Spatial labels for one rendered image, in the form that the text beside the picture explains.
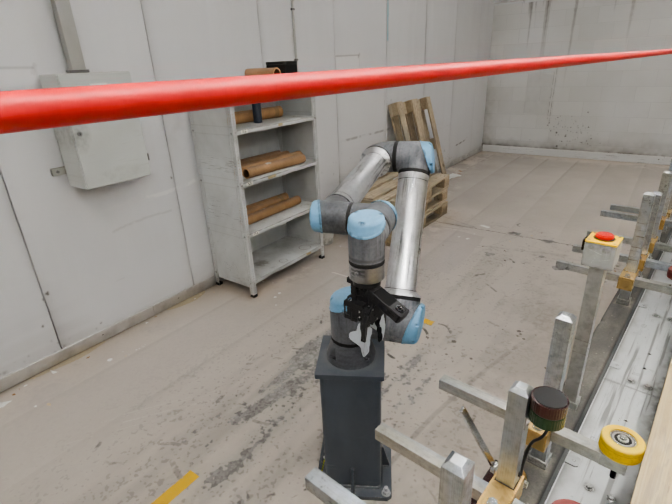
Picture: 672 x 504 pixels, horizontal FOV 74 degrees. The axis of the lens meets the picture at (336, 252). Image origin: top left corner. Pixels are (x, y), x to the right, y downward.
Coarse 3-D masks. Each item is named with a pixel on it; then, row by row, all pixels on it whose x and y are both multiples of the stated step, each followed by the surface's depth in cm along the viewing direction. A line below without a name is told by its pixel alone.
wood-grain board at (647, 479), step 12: (660, 408) 100; (660, 420) 96; (660, 432) 93; (648, 444) 91; (660, 444) 91; (648, 456) 88; (660, 456) 88; (648, 468) 86; (660, 468) 85; (636, 480) 86; (648, 480) 83; (660, 480) 83; (636, 492) 81; (648, 492) 81; (660, 492) 81
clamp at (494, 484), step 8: (496, 472) 90; (496, 480) 88; (520, 480) 88; (488, 488) 86; (496, 488) 86; (504, 488) 86; (520, 488) 88; (480, 496) 85; (488, 496) 85; (496, 496) 85; (504, 496) 85; (512, 496) 85; (520, 496) 90
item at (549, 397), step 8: (536, 392) 77; (544, 392) 77; (552, 392) 77; (560, 392) 77; (536, 400) 76; (544, 400) 76; (552, 400) 75; (560, 400) 75; (552, 408) 74; (560, 408) 74; (528, 424) 80; (544, 432) 79; (536, 440) 81; (528, 448) 83; (520, 472) 86
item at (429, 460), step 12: (384, 432) 102; (396, 432) 102; (384, 444) 102; (396, 444) 99; (408, 444) 98; (420, 444) 98; (408, 456) 98; (420, 456) 95; (432, 456) 95; (432, 468) 94; (480, 480) 89; (480, 492) 87
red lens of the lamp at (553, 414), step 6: (534, 402) 76; (534, 408) 76; (540, 408) 75; (546, 408) 74; (564, 408) 74; (540, 414) 75; (546, 414) 74; (552, 414) 74; (558, 414) 74; (564, 414) 74
